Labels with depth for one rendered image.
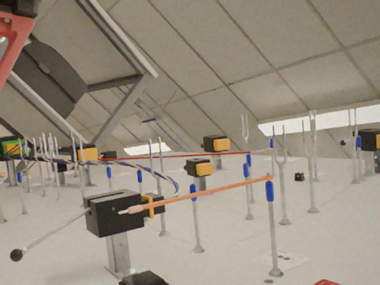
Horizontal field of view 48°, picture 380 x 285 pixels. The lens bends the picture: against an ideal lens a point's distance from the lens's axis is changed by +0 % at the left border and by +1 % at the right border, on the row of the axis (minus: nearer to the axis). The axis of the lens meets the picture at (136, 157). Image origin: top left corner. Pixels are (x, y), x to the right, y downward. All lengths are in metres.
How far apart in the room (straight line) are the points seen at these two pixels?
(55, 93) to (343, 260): 1.22
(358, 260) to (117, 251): 0.26
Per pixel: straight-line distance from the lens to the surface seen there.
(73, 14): 1.71
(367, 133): 0.93
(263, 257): 0.51
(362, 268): 0.50
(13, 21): 0.43
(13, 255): 0.46
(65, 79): 1.57
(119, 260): 0.49
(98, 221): 0.46
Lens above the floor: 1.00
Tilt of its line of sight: 19 degrees up
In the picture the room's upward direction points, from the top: 34 degrees clockwise
